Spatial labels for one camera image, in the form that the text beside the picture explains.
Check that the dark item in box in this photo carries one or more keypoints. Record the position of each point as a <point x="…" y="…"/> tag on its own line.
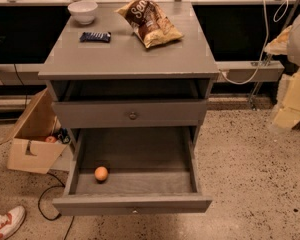
<point x="63" y="136"/>

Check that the blue snack bar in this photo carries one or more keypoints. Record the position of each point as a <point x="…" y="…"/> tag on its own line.
<point x="95" y="37"/>

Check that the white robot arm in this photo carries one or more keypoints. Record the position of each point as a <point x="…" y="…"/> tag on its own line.
<point x="286" y="113"/>

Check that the grey wooden cabinet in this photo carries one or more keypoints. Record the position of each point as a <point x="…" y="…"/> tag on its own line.
<point x="124" y="70"/>

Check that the brown yellow chip bag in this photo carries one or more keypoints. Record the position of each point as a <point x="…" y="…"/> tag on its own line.
<point x="149" y="22"/>

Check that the grey closed upper drawer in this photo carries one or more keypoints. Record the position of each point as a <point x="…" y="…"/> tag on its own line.
<point x="94" y="114"/>

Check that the red apple in box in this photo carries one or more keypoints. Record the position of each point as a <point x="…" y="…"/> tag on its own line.
<point x="51" y="139"/>

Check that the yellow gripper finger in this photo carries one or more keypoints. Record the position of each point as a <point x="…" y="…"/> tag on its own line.
<point x="278" y="46"/>
<point x="286" y="113"/>

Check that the white ceramic bowl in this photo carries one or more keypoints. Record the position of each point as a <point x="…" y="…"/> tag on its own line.
<point x="84" y="12"/>

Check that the cardboard box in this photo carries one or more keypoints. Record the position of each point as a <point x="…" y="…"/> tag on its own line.
<point x="29" y="152"/>

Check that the white red sneaker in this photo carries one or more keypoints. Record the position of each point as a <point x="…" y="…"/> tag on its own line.
<point x="11" y="222"/>

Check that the orange fruit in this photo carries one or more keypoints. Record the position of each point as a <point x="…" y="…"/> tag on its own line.
<point x="101" y="173"/>

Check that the grey open middle drawer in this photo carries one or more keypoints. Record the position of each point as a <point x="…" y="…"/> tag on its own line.
<point x="150" y="170"/>

